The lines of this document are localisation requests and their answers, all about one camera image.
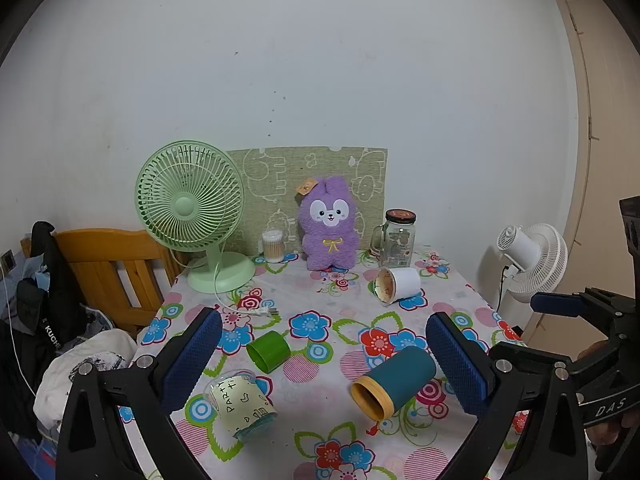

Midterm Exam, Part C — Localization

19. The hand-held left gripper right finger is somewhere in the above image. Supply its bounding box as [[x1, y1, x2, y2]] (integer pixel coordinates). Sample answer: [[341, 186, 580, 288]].
[[425, 311, 587, 480]]

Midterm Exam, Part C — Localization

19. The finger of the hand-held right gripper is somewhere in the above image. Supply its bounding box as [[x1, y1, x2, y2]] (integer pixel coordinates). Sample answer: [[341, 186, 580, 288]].
[[530, 287, 640, 361]]

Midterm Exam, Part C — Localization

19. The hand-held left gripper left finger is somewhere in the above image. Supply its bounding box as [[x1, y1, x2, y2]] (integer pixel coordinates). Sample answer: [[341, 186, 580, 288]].
[[56, 306, 224, 480]]

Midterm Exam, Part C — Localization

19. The teal cup with yellow rim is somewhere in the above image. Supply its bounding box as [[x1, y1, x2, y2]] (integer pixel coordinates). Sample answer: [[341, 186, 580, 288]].
[[350, 345, 437, 420]]

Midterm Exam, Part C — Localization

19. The clear plastic cup printed sleeve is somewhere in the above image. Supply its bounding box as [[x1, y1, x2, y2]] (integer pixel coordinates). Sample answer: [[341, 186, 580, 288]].
[[203, 369, 279, 442]]

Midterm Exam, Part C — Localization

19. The small green cup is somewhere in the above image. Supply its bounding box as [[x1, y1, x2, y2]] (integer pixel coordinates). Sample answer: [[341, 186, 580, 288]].
[[246, 330, 292, 374]]

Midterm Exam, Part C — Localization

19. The white paper cup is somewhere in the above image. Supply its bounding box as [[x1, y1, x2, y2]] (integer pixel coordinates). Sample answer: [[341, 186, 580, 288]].
[[374, 266, 422, 307]]

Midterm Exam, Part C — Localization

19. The person's right hand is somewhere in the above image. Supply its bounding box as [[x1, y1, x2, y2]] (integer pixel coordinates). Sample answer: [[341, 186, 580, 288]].
[[576, 341, 640, 472]]

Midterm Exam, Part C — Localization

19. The white standing fan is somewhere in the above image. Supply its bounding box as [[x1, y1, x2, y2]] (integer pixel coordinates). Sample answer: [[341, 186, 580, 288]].
[[492, 223, 569, 322]]

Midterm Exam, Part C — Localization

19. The white cloth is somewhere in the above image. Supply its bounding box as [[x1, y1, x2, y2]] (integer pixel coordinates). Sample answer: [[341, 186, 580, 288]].
[[33, 330, 139, 432]]

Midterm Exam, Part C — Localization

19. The glass jar mug with lid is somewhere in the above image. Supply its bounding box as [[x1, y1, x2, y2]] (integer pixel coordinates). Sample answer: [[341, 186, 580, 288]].
[[370, 208, 417, 268]]

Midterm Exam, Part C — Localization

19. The cotton swab container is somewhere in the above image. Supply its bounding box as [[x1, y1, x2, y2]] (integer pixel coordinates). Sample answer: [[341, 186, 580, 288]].
[[262, 230, 286, 264]]

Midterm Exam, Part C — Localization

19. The floral tablecloth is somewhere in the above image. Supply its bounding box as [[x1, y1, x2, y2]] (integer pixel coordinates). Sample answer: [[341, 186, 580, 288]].
[[117, 250, 532, 480]]

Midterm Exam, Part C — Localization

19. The wooden chair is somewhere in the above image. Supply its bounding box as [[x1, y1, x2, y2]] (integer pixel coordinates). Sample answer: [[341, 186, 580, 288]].
[[21, 228, 182, 337]]

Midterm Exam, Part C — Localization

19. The green desk fan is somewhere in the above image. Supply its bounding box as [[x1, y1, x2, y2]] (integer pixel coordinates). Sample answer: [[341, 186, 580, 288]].
[[135, 141, 257, 293]]

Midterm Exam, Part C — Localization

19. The black jacket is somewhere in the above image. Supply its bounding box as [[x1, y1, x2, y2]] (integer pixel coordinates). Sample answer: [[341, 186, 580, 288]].
[[0, 221, 92, 441]]

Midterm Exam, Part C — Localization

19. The purple plush toy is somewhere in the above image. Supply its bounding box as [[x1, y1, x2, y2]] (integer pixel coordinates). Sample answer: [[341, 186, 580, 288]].
[[295, 175, 369, 271]]

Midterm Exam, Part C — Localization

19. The beige door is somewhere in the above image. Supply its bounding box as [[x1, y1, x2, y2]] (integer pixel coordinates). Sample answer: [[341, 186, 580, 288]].
[[552, 0, 640, 356]]

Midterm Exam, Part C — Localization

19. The green elephant print mat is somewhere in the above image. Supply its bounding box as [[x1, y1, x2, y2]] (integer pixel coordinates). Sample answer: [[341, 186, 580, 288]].
[[226, 146, 389, 257]]

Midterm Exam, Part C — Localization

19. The white fan power cable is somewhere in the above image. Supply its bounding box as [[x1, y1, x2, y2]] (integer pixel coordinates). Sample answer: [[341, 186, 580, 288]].
[[214, 255, 282, 319]]

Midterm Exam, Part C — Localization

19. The thin white cable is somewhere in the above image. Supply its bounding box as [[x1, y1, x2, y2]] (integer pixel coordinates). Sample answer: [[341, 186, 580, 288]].
[[0, 269, 37, 397]]

